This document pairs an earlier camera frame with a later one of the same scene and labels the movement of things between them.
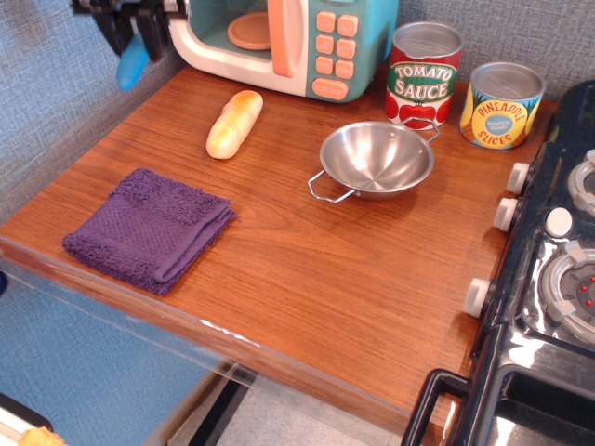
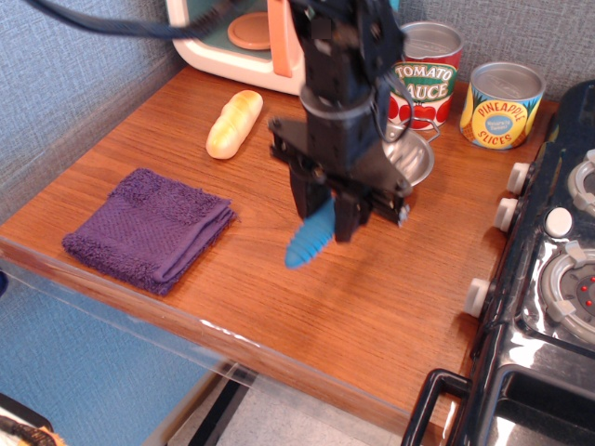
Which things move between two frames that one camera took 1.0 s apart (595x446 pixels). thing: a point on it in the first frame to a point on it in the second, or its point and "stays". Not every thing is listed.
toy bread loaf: (237, 117) stays
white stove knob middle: (505, 214) stays
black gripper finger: (155, 33) to (351, 210)
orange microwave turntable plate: (251, 31) stays
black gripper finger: (117, 26) to (310, 190)
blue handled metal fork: (134, 59) to (314, 231)
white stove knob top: (517, 177) stays
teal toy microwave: (337, 50) stays
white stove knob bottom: (476, 296) stays
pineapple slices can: (500, 104) stays
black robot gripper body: (177, 7) to (340, 145)
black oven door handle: (435, 381) stays
